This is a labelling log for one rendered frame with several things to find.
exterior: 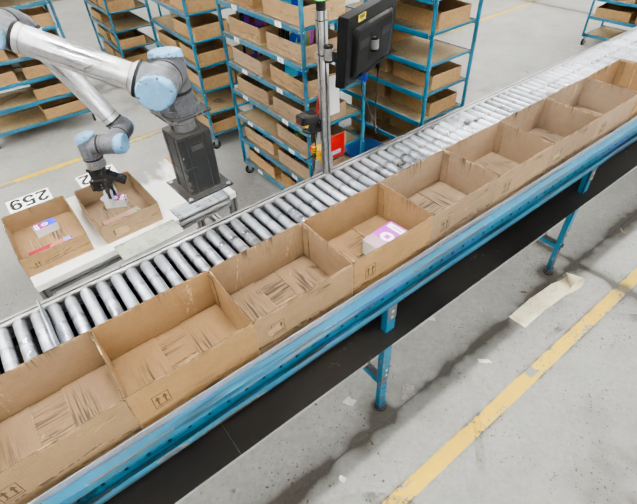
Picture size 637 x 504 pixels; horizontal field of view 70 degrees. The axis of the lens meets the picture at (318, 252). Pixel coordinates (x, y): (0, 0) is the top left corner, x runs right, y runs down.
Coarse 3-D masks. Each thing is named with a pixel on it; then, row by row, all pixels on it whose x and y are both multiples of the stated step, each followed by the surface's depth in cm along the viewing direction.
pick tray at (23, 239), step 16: (32, 208) 217; (48, 208) 221; (64, 208) 226; (16, 224) 216; (32, 224) 220; (64, 224) 219; (80, 224) 204; (16, 240) 212; (32, 240) 211; (48, 240) 211; (80, 240) 200; (16, 256) 190; (32, 256) 190; (48, 256) 194; (64, 256) 199; (32, 272) 194
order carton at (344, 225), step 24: (360, 192) 179; (384, 192) 183; (312, 216) 168; (336, 216) 177; (360, 216) 187; (384, 216) 191; (408, 216) 178; (432, 216) 166; (336, 240) 182; (360, 240) 182; (408, 240) 164; (360, 264) 152; (384, 264) 162; (360, 288) 161
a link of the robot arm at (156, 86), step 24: (0, 24) 168; (24, 24) 173; (0, 48) 171; (24, 48) 172; (48, 48) 173; (72, 48) 175; (96, 72) 179; (120, 72) 179; (144, 72) 180; (168, 72) 185; (144, 96) 182; (168, 96) 183
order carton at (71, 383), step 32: (64, 352) 132; (96, 352) 139; (0, 384) 124; (32, 384) 131; (64, 384) 138; (96, 384) 138; (0, 416) 130; (32, 416) 131; (64, 416) 131; (96, 416) 113; (128, 416) 120; (0, 448) 125; (32, 448) 124; (64, 448) 112; (96, 448) 119; (0, 480) 105; (32, 480) 111
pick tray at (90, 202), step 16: (128, 176) 237; (80, 192) 226; (96, 192) 231; (128, 192) 237; (144, 192) 226; (96, 208) 228; (112, 208) 227; (128, 208) 227; (144, 208) 211; (96, 224) 205; (112, 224) 205; (128, 224) 210; (144, 224) 215; (112, 240) 209
